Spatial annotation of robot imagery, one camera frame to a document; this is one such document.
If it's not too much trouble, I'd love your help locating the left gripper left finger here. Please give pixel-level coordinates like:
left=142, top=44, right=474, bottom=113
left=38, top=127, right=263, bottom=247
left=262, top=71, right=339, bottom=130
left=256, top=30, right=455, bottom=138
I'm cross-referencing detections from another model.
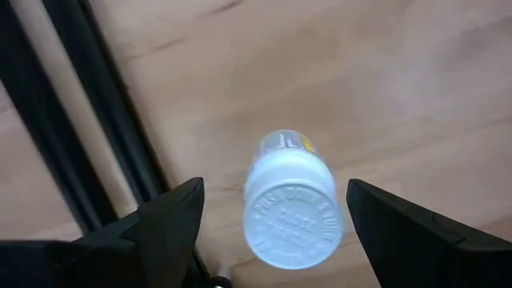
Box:
left=82, top=178, right=206, bottom=288

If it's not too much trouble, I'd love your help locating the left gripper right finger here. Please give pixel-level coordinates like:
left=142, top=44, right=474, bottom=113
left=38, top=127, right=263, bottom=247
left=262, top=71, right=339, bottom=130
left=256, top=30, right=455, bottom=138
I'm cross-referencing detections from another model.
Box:
left=346, top=178, right=512, bottom=288

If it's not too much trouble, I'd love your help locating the white aspirin bottle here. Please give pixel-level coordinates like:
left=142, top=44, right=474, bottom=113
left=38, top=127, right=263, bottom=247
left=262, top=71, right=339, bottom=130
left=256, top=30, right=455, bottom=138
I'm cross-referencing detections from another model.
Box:
left=242, top=128, right=345, bottom=271

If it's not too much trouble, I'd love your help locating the black metal shelf rack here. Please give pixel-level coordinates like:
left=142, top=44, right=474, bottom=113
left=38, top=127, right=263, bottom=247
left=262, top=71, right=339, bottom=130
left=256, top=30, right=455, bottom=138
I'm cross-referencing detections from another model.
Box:
left=0, top=0, right=171, bottom=235

